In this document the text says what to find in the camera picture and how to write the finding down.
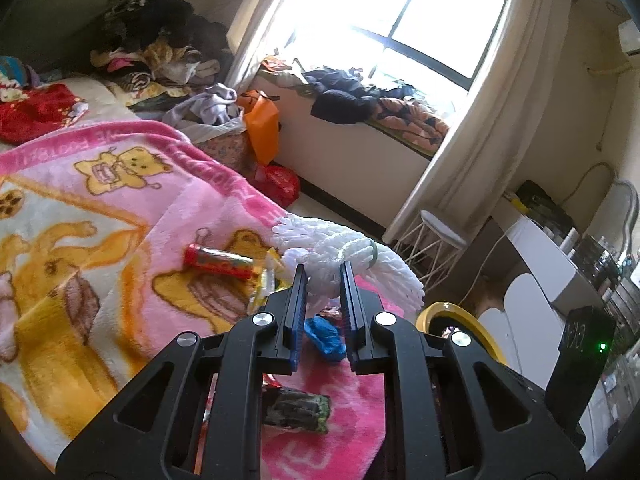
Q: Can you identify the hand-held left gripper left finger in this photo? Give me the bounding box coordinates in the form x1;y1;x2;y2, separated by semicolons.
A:
55;264;308;480

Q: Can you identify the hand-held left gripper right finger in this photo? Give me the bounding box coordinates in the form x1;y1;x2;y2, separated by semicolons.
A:
339;260;587;480

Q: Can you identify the white foam net bundle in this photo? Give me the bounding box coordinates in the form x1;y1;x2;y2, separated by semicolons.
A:
271;214;426;322

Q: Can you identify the yellow trash bin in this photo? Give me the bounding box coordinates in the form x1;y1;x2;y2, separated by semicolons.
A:
416;301;509;368

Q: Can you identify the dark brown snack wrapper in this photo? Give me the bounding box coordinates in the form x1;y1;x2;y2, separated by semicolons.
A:
261;386;332;435

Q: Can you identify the red snack wrapper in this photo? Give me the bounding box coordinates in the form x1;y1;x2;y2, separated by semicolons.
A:
184;243;256;282

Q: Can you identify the blue crumpled plastic wrapper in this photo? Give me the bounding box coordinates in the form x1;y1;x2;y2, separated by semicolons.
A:
303;315;347;362

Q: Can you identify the yellow foil snack wrapper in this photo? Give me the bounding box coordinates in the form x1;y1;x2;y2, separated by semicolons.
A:
248;247;285;312

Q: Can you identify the white desk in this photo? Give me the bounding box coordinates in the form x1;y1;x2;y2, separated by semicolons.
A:
504;212;594;307

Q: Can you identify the red plastic bag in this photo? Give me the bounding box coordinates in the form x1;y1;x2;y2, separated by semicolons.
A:
254;164;302;207

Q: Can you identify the pink printed blanket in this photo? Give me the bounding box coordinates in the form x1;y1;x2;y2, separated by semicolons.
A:
0;120;396;480

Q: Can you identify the silver-framed mirror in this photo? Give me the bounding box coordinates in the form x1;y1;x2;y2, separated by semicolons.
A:
602;177;640;261

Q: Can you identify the black bag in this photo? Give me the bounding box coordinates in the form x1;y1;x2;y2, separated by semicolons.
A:
515;179;577;234

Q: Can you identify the floral fabric basket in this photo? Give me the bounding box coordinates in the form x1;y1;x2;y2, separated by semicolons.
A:
199;129;252;177

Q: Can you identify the orange bag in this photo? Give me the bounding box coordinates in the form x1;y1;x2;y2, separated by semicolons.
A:
236;89;282;167

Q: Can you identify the orange patterned blanket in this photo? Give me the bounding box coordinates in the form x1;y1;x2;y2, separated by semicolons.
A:
369;94;452;157

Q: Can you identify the dark jacket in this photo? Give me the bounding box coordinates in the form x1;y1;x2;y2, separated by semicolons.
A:
302;67;382;126

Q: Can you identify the lavender garment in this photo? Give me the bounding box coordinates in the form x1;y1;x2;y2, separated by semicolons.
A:
162;83;247;144

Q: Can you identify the wide cream curtain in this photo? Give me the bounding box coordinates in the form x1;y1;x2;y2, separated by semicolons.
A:
382;0;581;248

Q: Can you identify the narrow cream curtain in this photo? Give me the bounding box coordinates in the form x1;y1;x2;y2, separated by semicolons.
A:
222;0;301;92

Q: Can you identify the pile of clothes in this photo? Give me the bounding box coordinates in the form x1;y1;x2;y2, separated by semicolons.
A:
89;0;227;107

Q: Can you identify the black-framed window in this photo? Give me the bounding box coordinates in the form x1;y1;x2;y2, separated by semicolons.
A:
280;0;509;94

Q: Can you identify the red cloth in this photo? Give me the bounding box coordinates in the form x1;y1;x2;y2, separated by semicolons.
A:
0;83;90;144

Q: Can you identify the white air conditioner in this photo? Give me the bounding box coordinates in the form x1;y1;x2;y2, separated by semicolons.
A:
618;19;640;56

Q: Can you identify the colourful printed cloth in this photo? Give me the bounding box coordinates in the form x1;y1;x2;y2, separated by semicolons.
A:
0;54;32;103

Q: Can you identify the grey bed headboard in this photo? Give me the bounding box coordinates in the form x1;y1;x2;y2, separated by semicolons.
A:
0;0;128;73

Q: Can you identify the white wire stool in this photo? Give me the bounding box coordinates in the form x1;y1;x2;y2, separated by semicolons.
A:
394;209;469;281

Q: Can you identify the white cable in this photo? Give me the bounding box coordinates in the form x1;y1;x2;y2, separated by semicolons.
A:
464;232;512;307

